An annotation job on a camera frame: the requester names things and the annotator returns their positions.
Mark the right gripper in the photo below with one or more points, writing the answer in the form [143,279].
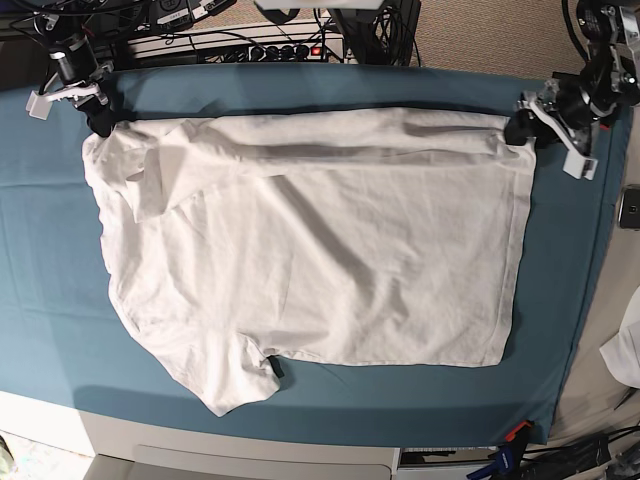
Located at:
[78,77]

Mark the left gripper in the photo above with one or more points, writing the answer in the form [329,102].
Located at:
[566,107]

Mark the white T-shirt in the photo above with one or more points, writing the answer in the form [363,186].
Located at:
[387,236]

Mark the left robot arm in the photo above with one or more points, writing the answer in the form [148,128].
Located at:
[611,30]

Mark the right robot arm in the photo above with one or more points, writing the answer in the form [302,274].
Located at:
[59,30]

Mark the orange black clamp top right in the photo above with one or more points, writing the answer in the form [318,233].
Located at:
[606,123]

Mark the orange black clamp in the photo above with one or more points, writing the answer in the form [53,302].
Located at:
[521,433]
[606,123]

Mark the silver device at right edge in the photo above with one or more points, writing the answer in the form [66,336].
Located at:
[629,209]

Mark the black power strip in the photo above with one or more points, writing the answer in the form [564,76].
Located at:
[286,53]

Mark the teal table cloth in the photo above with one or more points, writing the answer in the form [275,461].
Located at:
[63,342]

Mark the white cloth at right edge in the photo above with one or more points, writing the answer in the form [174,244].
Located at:
[621,352]

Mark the orange black clamp bottom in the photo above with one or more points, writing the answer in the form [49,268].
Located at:
[521,433]

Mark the blue black clamp bottom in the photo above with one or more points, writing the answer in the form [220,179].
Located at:
[505,463]

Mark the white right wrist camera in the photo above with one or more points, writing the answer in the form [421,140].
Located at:
[38,105]

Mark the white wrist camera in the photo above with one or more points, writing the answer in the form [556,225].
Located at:
[579,166]
[38,105]

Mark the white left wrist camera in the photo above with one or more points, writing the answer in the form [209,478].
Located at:
[579,166]

